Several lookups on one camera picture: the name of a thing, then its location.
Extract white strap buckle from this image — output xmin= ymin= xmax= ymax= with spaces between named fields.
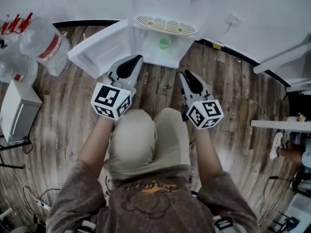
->
xmin=211 ymin=215 xmax=234 ymax=233

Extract white wall socket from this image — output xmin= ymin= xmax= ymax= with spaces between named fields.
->
xmin=225 ymin=14 xmax=243 ymax=28

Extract person's beige trousers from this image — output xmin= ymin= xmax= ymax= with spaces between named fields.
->
xmin=103 ymin=107 xmax=191 ymax=181

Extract white metal box appliance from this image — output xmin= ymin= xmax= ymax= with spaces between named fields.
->
xmin=0 ymin=79 xmax=43 ymax=144

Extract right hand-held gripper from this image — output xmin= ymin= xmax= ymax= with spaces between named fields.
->
xmin=179 ymin=69 xmax=225 ymax=131

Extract white water dispenser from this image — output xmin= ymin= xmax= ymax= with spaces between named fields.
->
xmin=126 ymin=0 xmax=212 ymax=69

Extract person's left forearm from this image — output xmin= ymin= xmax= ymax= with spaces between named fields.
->
xmin=76 ymin=115 xmax=116 ymax=179

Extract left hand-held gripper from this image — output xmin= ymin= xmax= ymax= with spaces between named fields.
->
xmin=90 ymin=54 xmax=144 ymax=121

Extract black metal stand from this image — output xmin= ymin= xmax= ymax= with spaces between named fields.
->
xmin=0 ymin=134 xmax=33 ymax=169

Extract person's brown printed shirt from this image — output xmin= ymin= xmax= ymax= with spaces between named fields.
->
xmin=45 ymin=161 xmax=259 ymax=233

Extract person's right forearm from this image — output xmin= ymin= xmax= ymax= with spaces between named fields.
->
xmin=193 ymin=124 xmax=224 ymax=187

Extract white cabinet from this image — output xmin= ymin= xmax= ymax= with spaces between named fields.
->
xmin=252 ymin=33 xmax=311 ymax=93

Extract green plastic cup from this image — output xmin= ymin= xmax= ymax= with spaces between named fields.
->
xmin=158 ymin=36 xmax=172 ymax=50

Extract cream drip tray grille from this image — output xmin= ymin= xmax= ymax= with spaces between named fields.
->
xmin=135 ymin=14 xmax=197 ymax=35

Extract black cable with plug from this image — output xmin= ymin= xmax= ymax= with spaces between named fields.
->
xmin=259 ymin=175 xmax=295 ymax=225

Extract clear water jug red label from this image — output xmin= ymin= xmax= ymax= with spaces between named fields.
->
xmin=0 ymin=50 xmax=39 ymax=86
xmin=19 ymin=16 xmax=71 ymax=77

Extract black blue device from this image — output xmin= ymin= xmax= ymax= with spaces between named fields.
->
xmin=276 ymin=212 xmax=302 ymax=231

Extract black floor cable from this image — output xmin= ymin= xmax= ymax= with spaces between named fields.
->
xmin=21 ymin=185 xmax=61 ymax=224

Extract white table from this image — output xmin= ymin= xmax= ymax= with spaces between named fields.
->
xmin=250 ymin=119 xmax=311 ymax=133

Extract white dispenser cabinet door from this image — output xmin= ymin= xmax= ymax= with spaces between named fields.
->
xmin=67 ymin=19 xmax=137 ymax=79

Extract white power strip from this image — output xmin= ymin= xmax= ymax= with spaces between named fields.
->
xmin=35 ymin=198 xmax=52 ymax=211

